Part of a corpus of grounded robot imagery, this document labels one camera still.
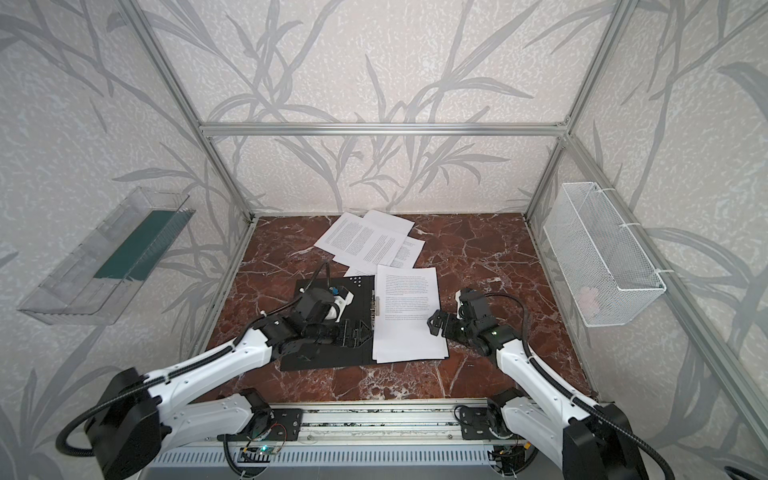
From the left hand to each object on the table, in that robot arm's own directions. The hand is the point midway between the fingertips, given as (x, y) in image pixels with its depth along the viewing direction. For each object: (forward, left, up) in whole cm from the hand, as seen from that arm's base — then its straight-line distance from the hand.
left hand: (364, 325), depth 79 cm
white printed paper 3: (+31, -12, -12) cm, 35 cm away
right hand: (+5, -21, -4) cm, 22 cm away
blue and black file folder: (-9, +6, +4) cm, 12 cm away
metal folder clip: (+12, -2, -11) cm, 17 cm away
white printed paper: (+14, -12, -11) cm, 21 cm away
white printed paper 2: (+38, +5, -12) cm, 40 cm away
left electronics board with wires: (-26, +21, -10) cm, 35 cm away
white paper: (+49, -7, -13) cm, 51 cm away
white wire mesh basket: (+2, -52, +25) cm, 58 cm away
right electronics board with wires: (-28, -37, -14) cm, 49 cm away
